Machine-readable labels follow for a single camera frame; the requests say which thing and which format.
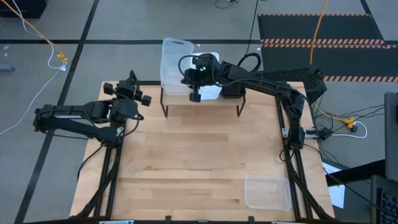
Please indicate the white paper sheet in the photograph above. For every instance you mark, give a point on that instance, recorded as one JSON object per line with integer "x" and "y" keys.
{"x": 337, "y": 194}

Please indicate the grey floor object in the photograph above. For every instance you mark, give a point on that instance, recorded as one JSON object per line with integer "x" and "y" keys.
{"x": 6, "y": 68}

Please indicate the grey monitor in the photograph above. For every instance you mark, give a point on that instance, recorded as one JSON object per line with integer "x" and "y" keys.
{"x": 391, "y": 140}

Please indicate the black desk beam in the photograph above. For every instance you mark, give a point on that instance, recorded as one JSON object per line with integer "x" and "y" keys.
{"x": 357, "y": 174}

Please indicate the black hazard-striped floor mat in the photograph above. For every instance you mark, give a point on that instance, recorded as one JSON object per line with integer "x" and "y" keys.
{"x": 289, "y": 62}
{"x": 289, "y": 28}

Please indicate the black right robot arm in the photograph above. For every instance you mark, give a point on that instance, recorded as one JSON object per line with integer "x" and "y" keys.
{"x": 264, "y": 84}

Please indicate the black keyboard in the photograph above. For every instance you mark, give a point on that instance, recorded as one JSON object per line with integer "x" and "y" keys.
{"x": 390, "y": 207}

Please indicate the black table edge bracket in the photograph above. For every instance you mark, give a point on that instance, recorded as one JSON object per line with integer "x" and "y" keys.
{"x": 168, "y": 219}
{"x": 251, "y": 219}

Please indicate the black power adapter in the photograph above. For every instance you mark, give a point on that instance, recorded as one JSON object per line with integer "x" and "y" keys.
{"x": 323, "y": 133}

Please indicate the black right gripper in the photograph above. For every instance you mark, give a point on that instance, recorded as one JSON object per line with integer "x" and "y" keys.
{"x": 205, "y": 74}

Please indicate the black box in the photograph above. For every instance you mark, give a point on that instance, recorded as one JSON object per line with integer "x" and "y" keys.
{"x": 21, "y": 7}

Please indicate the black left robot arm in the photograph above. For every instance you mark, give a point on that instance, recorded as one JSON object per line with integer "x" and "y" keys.
{"x": 77, "y": 112}

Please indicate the silver bar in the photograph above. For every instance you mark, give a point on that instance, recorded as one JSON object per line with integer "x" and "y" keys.
{"x": 289, "y": 222}
{"x": 116, "y": 222}

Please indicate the black perforated computer case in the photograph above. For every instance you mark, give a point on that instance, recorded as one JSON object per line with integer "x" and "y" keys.
{"x": 298, "y": 76}

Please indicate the wooden shelf with black legs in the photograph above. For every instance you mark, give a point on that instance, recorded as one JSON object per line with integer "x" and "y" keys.
{"x": 180, "y": 100}

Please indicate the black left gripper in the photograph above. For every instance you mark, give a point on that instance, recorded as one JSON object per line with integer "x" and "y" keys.
{"x": 126, "y": 90}

